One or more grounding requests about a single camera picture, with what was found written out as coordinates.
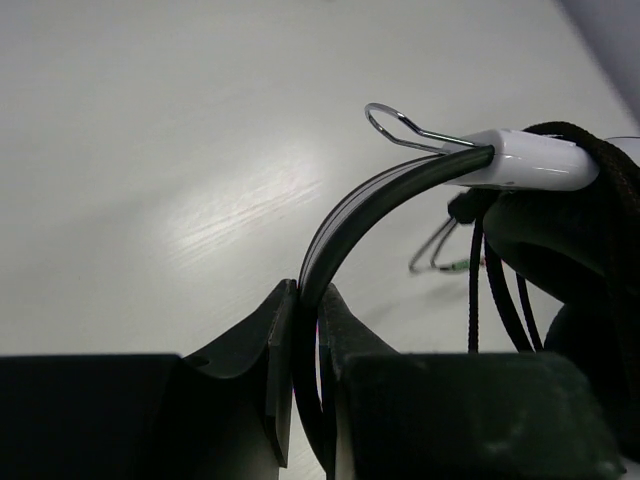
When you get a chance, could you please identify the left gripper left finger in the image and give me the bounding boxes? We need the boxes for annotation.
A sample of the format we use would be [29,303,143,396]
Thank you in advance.
[185,279,297,468]

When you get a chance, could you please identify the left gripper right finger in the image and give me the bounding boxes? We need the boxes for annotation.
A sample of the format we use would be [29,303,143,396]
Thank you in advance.
[318,283,397,479]

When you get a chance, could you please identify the black headphone cable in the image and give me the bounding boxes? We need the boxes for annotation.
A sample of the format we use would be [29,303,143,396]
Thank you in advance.
[447,119,640,355]

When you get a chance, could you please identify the black white headphones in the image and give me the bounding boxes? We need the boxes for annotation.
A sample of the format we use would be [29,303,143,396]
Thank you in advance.
[292,121,639,479]

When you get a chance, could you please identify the green audio jack plug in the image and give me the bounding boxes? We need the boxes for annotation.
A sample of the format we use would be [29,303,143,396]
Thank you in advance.
[440,260,470,273]

